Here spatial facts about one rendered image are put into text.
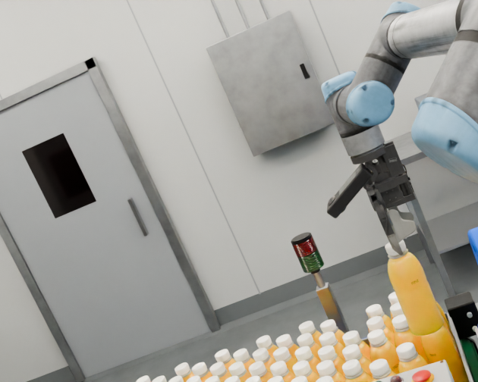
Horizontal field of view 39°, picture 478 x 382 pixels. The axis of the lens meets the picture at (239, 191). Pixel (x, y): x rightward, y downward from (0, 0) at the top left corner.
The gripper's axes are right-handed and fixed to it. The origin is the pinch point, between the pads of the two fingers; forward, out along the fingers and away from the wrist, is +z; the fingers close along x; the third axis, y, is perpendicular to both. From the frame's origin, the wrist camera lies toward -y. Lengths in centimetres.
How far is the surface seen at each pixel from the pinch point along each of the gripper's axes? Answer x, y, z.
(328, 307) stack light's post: 51, -27, 28
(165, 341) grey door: 331, -209, 123
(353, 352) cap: 8.8, -18.0, 23.1
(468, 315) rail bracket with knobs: 31.6, 8.1, 34.2
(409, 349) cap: 1.9, -5.5, 22.9
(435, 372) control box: -11.3, -1.3, 22.2
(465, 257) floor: 314, 20, 131
